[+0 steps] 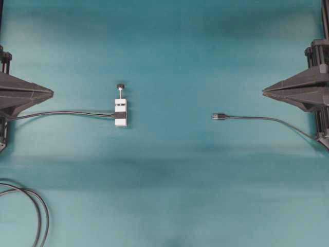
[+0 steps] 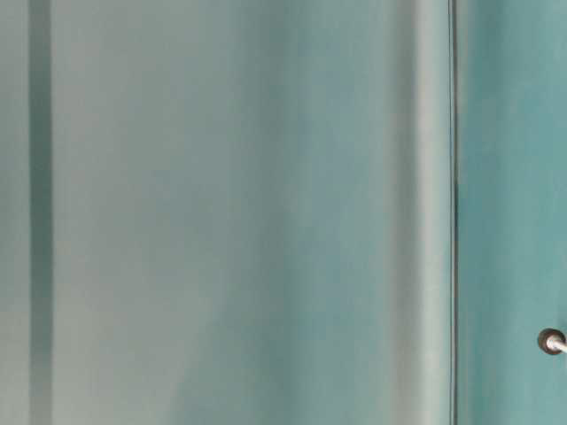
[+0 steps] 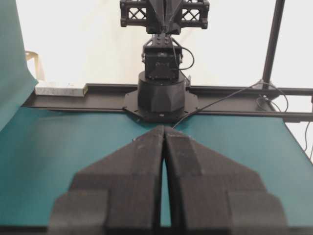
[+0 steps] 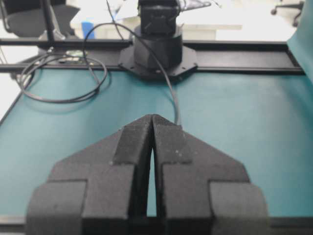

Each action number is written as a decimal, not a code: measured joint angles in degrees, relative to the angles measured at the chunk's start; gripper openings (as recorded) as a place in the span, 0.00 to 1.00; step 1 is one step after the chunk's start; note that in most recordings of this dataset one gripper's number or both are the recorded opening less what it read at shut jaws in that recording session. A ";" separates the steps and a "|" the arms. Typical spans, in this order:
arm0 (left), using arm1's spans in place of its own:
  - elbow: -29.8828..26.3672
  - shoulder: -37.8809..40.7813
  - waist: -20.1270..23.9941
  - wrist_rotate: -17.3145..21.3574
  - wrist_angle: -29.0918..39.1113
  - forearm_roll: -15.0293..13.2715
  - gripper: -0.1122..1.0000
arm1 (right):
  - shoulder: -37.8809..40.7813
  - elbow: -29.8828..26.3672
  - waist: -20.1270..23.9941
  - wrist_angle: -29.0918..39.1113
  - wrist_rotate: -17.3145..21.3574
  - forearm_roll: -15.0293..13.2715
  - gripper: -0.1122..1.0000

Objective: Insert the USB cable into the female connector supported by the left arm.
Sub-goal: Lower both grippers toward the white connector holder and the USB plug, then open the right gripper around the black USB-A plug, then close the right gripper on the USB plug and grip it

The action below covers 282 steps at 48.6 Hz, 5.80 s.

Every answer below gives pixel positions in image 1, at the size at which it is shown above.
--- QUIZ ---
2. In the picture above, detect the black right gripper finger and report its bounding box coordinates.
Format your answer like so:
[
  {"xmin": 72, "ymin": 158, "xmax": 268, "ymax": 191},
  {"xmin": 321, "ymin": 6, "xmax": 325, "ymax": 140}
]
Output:
[
  {"xmin": 263, "ymin": 64, "xmax": 328, "ymax": 92},
  {"xmin": 263, "ymin": 93, "xmax": 328, "ymax": 112}
]

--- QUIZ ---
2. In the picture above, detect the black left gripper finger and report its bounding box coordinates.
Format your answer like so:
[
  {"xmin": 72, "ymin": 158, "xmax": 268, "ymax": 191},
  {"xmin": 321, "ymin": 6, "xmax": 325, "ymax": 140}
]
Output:
[
  {"xmin": 1, "ymin": 72, "xmax": 53, "ymax": 95},
  {"xmin": 1, "ymin": 93, "xmax": 53, "ymax": 118}
]

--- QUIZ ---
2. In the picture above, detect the black looped cable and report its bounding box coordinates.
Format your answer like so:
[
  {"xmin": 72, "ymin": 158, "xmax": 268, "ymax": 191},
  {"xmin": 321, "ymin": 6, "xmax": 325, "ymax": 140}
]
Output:
[{"xmin": 0, "ymin": 182, "xmax": 50, "ymax": 247}]

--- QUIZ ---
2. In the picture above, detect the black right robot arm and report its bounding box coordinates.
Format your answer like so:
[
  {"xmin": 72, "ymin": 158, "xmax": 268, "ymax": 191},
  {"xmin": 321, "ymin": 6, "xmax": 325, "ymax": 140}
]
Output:
[{"xmin": 263, "ymin": 39, "xmax": 328, "ymax": 148}]

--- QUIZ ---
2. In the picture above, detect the black vertical frame post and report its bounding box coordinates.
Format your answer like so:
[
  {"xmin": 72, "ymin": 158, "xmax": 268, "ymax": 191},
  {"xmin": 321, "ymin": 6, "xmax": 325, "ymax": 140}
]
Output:
[{"xmin": 321, "ymin": 0, "xmax": 329, "ymax": 40}]

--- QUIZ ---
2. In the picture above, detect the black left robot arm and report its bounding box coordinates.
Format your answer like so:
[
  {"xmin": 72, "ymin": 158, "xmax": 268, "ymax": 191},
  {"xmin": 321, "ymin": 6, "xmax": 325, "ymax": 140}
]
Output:
[{"xmin": 1, "ymin": 47, "xmax": 53, "ymax": 150}]

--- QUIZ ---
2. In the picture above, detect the white female USB connector block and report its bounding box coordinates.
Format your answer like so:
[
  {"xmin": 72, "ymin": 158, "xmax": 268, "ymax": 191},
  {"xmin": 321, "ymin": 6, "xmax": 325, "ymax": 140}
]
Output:
[{"xmin": 114, "ymin": 83, "xmax": 127, "ymax": 127}]

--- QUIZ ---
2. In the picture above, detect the black connector block cable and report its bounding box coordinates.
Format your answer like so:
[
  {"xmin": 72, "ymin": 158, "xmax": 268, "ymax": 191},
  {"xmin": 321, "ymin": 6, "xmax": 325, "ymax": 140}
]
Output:
[{"xmin": 7, "ymin": 110, "xmax": 116, "ymax": 124}]

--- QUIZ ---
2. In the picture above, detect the black male USB cable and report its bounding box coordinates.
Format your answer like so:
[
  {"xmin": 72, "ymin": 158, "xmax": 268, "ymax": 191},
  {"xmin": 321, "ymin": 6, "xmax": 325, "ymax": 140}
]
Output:
[{"xmin": 211, "ymin": 112, "xmax": 319, "ymax": 141}]

